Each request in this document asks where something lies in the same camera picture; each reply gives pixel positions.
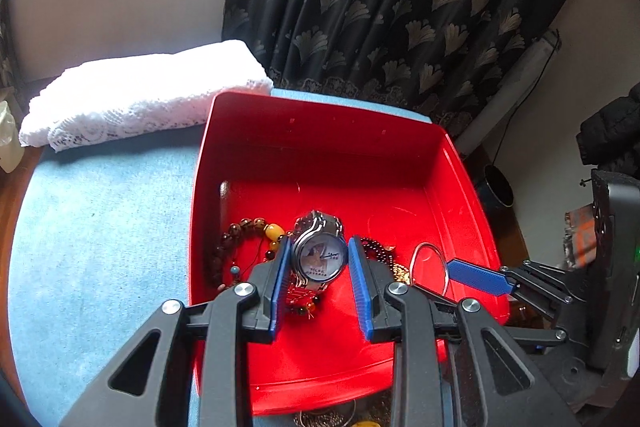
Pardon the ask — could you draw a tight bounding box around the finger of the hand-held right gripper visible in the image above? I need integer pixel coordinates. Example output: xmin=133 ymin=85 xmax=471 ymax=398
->
xmin=446 ymin=258 xmax=577 ymax=309
xmin=502 ymin=326 xmax=569 ymax=349

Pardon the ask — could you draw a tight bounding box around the blue table cloth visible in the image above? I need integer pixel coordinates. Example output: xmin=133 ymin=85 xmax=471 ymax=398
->
xmin=9 ymin=89 xmax=434 ymax=427

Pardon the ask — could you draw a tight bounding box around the white rolled tube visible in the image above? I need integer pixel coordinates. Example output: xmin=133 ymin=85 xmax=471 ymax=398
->
xmin=452 ymin=29 xmax=564 ymax=156

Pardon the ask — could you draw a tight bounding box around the white lace cloth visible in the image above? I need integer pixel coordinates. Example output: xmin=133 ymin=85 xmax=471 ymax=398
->
xmin=19 ymin=39 xmax=275 ymax=152

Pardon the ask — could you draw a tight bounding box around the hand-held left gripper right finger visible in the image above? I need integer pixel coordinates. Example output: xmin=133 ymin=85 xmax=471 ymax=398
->
xmin=348 ymin=235 xmax=581 ymax=427

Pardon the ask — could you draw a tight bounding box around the orange patterned box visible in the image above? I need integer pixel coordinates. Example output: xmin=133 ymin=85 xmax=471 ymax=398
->
xmin=563 ymin=204 xmax=599 ymax=269

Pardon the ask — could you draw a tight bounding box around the silver wristwatch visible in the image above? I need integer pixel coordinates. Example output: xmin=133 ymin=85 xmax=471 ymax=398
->
xmin=285 ymin=209 xmax=349 ymax=297

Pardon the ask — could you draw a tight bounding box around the red tin box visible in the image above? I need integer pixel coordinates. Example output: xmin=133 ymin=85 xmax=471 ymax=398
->
xmin=189 ymin=91 xmax=512 ymax=417

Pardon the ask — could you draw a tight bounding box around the black jacket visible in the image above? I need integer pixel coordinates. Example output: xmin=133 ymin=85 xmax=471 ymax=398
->
xmin=575 ymin=83 xmax=640 ymax=178

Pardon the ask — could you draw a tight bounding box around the brown wooden bead bracelet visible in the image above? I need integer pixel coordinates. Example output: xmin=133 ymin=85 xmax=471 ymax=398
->
xmin=210 ymin=217 xmax=292 ymax=299

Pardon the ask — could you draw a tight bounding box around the multicolour bead bracelet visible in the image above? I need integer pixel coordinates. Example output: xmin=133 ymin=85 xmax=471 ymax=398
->
xmin=286 ymin=294 xmax=322 ymax=322

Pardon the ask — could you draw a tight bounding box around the black vase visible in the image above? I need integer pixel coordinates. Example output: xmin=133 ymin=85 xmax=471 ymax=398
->
xmin=475 ymin=163 xmax=516 ymax=211

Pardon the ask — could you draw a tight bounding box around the dark bead necklace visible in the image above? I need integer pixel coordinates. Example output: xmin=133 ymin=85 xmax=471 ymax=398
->
xmin=357 ymin=236 xmax=401 ymax=269

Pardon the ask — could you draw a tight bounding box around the black cable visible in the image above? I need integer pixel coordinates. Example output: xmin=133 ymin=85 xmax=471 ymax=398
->
xmin=487 ymin=41 xmax=562 ymax=168

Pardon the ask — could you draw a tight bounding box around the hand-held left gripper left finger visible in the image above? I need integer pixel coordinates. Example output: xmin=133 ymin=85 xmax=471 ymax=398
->
xmin=59 ymin=237 xmax=293 ymax=427

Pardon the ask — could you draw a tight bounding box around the silver bangle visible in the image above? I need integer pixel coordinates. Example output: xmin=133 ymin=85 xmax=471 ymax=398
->
xmin=409 ymin=242 xmax=449 ymax=297

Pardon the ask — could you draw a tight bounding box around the metal link bracelet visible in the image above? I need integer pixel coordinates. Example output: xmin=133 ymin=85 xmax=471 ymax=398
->
xmin=299 ymin=399 xmax=359 ymax=427

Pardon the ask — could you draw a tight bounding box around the small gold charm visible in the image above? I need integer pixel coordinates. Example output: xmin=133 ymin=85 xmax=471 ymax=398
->
xmin=391 ymin=261 xmax=417 ymax=286

